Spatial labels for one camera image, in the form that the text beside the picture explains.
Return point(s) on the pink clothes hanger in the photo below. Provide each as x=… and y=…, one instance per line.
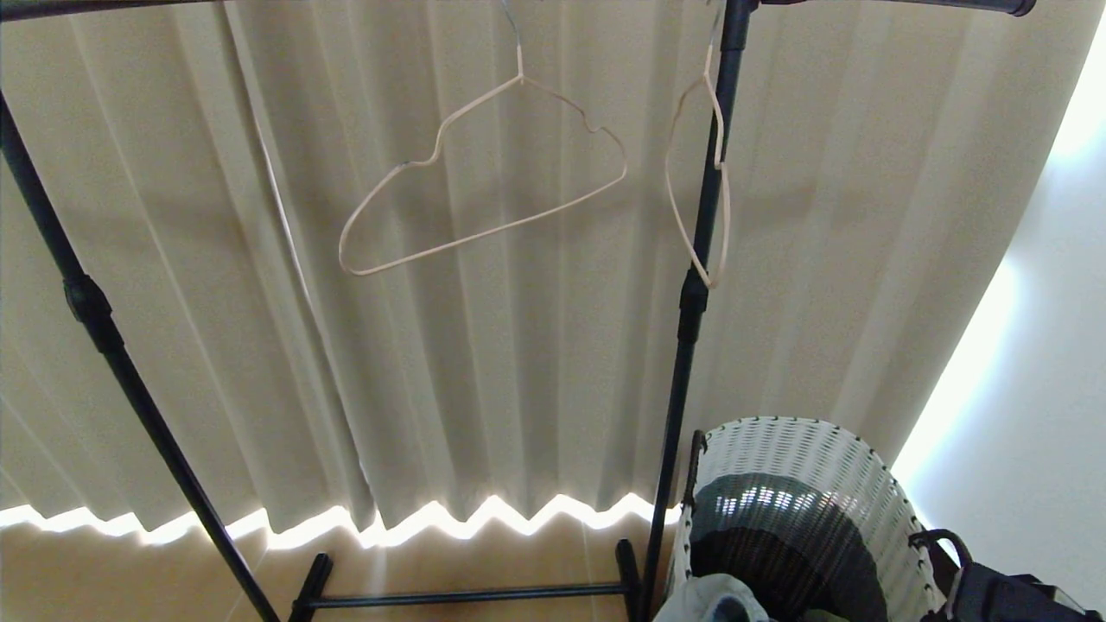
x=520, y=62
x=720, y=142

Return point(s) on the black clothes rack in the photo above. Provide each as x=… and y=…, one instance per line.
x=687, y=345

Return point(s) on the white laundry basket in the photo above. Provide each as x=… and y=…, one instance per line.
x=778, y=449

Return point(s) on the beige curtain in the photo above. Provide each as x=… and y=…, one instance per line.
x=518, y=371

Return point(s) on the pale grey garment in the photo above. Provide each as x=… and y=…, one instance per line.
x=717, y=600

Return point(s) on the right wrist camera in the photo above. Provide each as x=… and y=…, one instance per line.
x=1020, y=600

